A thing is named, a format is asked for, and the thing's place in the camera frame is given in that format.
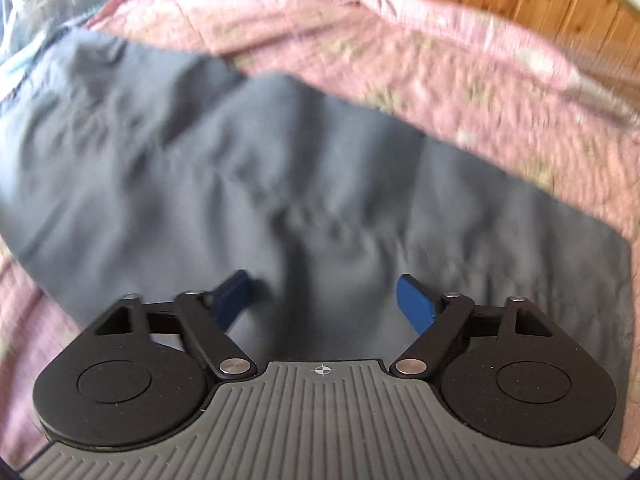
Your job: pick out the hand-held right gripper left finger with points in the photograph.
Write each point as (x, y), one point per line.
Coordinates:
(232, 300)

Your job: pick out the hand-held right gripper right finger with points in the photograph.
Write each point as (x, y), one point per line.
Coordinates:
(412, 305)

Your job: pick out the grey pants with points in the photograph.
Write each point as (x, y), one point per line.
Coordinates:
(200, 185)

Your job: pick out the pink bear print blanket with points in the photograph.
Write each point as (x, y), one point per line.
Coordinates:
(400, 60)

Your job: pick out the light blue cloth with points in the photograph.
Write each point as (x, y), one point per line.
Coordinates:
(20, 65)

